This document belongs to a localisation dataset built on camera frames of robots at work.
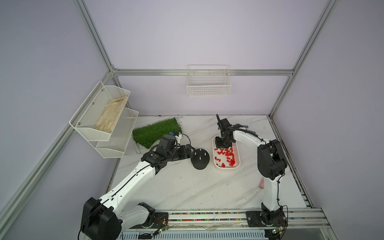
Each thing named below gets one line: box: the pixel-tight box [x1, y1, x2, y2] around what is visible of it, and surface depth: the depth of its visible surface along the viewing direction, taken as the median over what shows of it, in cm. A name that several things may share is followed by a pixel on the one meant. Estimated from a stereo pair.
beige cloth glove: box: [93, 96, 128, 133], surface depth 80 cm
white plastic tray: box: [212, 135, 241, 169], surface depth 98 cm
